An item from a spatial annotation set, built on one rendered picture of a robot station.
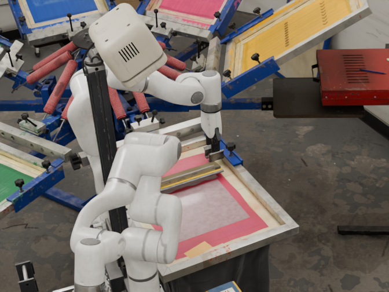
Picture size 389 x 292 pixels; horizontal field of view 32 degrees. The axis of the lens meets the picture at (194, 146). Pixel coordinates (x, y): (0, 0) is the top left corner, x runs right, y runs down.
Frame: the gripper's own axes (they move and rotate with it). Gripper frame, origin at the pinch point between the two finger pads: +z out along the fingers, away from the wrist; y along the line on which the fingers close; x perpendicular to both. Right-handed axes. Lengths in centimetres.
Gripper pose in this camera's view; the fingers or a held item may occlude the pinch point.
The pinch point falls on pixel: (212, 143)
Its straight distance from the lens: 249.6
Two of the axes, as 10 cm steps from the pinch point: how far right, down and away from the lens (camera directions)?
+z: 0.6, 8.3, 5.5
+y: 3.3, 5.1, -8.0
